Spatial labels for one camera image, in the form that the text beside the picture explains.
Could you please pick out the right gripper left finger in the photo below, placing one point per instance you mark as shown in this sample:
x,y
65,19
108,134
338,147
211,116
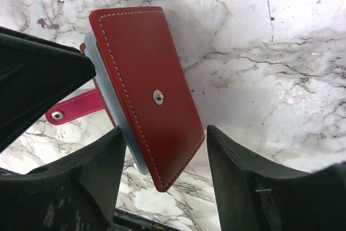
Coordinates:
x,y
108,151

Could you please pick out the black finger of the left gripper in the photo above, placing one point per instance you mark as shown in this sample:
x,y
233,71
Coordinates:
x,y
35,75

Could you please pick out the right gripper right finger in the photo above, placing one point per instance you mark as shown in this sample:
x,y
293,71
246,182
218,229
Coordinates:
x,y
254,193

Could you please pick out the red leather card holder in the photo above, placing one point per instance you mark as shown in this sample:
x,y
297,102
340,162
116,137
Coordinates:
x,y
140,83

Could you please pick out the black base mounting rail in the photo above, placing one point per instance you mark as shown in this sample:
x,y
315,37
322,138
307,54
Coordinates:
x,y
135,221

